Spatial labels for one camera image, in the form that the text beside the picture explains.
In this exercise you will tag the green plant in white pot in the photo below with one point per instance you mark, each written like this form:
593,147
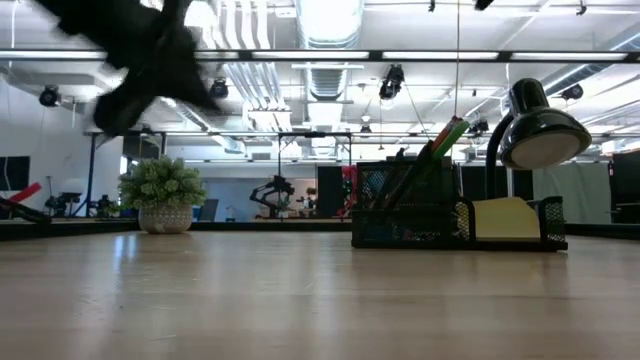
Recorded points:
162,185

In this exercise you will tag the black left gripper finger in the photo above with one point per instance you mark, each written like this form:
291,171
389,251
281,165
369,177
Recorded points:
195,92
117,112

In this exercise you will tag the black background furniture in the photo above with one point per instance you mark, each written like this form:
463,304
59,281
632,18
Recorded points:
627,185

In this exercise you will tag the black tripod equipment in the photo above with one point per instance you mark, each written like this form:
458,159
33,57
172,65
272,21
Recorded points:
100,205

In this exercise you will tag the grey-green partition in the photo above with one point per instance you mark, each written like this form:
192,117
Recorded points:
570,192

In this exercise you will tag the tall black panel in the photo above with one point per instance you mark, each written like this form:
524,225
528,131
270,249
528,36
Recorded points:
330,192

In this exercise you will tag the black background robot arm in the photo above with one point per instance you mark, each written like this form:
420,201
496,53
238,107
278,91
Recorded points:
272,190

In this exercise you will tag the yellow sticky notes pad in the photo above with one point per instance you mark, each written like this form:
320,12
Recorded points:
505,217

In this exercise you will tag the black desk lamp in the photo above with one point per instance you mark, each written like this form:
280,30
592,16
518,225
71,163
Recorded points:
545,130

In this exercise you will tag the thin black frame stand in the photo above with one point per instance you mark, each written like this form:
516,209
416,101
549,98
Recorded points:
315,134

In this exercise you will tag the black background panel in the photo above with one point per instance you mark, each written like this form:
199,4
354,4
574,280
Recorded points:
472,182

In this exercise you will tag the green highlighter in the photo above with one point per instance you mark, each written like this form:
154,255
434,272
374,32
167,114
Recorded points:
452,141

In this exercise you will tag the black mesh desk organizer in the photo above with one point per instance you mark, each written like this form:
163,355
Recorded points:
400,242

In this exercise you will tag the black ceiling spotlight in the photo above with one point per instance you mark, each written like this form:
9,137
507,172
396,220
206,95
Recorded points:
480,126
49,95
220,90
392,80
572,92

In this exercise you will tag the black stand with box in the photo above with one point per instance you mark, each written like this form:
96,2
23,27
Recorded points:
142,147

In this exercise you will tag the colourful wall art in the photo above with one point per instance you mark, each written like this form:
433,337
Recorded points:
348,185

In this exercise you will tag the thick black pen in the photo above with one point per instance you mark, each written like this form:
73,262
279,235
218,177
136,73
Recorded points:
420,160

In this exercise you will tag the overhead black light bar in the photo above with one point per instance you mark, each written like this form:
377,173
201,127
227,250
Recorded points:
375,55

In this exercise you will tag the red and black equipment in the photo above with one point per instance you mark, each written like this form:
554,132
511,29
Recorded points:
22,195

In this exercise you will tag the black wall monitor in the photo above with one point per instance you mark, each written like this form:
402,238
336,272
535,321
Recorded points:
14,172

